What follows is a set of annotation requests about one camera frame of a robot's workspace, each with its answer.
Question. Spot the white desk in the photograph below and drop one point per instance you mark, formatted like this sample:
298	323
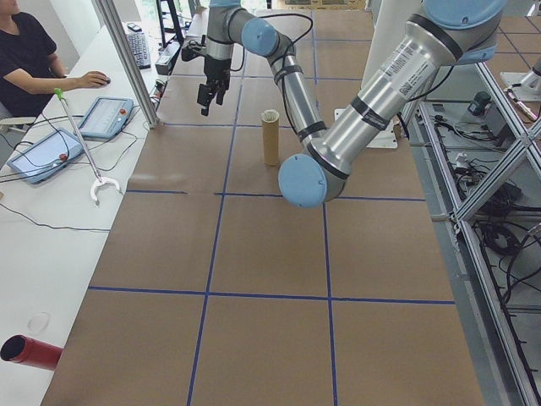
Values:
42	262

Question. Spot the black metal stand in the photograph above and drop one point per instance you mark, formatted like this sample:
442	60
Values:
169	21

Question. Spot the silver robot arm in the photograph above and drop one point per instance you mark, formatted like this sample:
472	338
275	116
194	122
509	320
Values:
533	72
380	97

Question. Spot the grey electronics box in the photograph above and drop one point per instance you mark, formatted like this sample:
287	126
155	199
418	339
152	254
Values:
501	118

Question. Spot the blue grey teach pendant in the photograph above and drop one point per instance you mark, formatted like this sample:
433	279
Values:
44	157
105	117

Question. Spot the white feather shuttlecock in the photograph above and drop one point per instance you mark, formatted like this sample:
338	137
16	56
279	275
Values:
270	114

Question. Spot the white stool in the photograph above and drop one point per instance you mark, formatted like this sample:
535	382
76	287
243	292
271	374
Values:
14	122

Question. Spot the brown cardboard shuttlecock tube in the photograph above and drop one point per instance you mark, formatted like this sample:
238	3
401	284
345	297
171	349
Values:
270	141

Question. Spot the black keyboard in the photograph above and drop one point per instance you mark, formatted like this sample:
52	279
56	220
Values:
138	48

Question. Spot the reacher grabber with white claw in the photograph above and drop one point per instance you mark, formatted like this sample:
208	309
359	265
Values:
80	139

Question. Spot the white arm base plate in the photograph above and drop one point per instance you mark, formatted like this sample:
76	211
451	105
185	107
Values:
520	91

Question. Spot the dark green power tool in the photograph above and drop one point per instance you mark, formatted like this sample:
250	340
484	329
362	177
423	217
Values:
479	102

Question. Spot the bare person forearm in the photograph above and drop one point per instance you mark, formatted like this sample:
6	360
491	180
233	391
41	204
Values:
46	82

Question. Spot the white column with base plate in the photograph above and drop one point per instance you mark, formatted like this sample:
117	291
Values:
382	139

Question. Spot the person in black shirt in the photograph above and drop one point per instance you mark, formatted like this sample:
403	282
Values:
21	55

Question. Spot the red tube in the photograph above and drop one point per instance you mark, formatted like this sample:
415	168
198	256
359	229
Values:
31	353

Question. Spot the grey power box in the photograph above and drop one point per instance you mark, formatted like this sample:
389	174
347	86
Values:
166	57

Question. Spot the bystander hand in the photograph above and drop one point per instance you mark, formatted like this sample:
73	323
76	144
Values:
94	78

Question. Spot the aluminium profile post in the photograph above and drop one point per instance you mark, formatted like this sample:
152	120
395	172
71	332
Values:
127	59

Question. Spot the dark computer mouse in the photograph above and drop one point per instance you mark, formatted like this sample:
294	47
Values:
105	80

